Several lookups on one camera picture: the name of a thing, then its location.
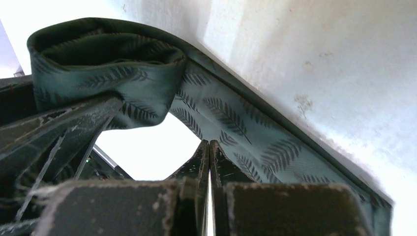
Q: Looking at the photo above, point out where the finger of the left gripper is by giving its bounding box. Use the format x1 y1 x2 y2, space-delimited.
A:
0 96 122 222

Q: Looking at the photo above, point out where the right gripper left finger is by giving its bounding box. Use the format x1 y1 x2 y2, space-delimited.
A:
34 140 209 236

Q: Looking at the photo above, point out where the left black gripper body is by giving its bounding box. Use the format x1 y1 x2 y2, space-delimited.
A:
0 75 39 125

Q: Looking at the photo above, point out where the dark green leaf tie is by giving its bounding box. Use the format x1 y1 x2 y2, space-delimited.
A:
27 18 391 236

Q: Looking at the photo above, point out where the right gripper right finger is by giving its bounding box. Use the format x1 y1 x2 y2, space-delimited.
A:
209 140 373 236

